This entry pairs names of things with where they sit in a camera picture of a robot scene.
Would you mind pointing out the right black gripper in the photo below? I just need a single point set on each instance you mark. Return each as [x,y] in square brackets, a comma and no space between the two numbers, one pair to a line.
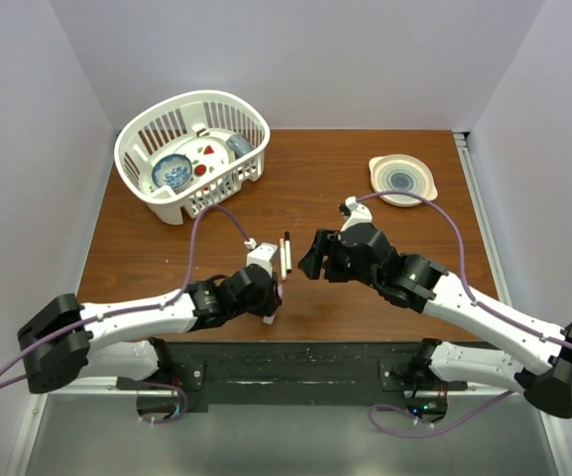
[311,263]

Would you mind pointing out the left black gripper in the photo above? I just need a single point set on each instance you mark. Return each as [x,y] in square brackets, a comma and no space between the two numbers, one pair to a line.
[271,300]

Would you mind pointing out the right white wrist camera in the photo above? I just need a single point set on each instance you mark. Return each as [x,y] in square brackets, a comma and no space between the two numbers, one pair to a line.
[354,212]

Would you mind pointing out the beige plate blue rings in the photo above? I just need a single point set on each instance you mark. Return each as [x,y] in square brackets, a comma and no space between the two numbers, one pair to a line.
[404,179]

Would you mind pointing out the aluminium frame rail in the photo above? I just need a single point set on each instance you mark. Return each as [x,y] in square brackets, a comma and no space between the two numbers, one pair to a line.
[551,425]

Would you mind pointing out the blue patterned bowl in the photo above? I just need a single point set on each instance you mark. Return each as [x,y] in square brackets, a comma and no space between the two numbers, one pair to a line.
[174,171]

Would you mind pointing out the white pink-end marker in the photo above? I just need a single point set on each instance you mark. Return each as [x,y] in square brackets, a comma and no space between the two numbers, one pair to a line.
[283,259]

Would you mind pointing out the grey blue cup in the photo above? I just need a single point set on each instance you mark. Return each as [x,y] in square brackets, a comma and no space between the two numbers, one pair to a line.
[240,145]

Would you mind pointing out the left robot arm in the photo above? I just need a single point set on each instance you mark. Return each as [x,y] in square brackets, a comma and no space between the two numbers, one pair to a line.
[68,340]

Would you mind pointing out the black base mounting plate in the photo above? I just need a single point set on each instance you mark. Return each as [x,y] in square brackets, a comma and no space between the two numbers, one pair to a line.
[303,373]

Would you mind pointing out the white black-tip marker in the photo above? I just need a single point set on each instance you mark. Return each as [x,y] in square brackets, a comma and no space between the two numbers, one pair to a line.
[288,253]

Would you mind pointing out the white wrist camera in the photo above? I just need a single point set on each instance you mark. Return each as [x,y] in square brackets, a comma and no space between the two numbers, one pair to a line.
[263,256]
[354,212]

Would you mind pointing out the white strawberry plate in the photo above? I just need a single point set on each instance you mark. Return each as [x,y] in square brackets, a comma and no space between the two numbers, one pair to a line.
[209,156]

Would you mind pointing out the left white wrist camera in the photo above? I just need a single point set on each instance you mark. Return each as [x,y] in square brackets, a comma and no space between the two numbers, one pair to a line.
[263,256]

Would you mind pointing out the white plastic dish basket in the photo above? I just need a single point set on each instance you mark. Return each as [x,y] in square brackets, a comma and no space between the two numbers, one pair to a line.
[156,132]

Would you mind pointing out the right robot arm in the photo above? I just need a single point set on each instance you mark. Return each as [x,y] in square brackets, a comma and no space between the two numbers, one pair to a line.
[525,354]

